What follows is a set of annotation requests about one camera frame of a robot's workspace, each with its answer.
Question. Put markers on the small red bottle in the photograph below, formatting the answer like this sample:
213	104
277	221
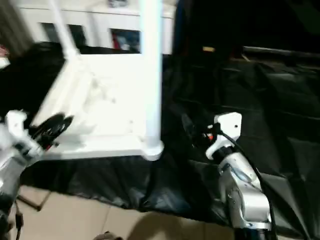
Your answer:
116	42

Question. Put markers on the white cabinet with glass doors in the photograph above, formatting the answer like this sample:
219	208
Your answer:
100	22

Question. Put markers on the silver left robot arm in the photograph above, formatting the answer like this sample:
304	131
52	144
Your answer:
10	175

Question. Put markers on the white plastic table leg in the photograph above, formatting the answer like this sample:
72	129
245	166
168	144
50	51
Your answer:
152	65
64	30

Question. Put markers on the black stand leg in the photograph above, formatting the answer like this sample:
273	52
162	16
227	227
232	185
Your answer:
32	201

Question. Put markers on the black left robot foot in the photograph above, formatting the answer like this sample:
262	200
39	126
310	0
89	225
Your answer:
108	236

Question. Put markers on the white plastic table top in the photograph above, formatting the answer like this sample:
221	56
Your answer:
105	95

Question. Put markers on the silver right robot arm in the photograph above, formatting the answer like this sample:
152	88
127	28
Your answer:
245	190

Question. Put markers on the glossy black mat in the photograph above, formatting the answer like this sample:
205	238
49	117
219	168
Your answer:
270	115

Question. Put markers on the grey metal clutter object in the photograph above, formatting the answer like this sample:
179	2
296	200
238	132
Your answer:
117	3

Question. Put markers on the grey curtain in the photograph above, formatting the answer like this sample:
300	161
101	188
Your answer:
12	25

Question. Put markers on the red and white object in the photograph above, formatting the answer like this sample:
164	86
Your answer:
4	57

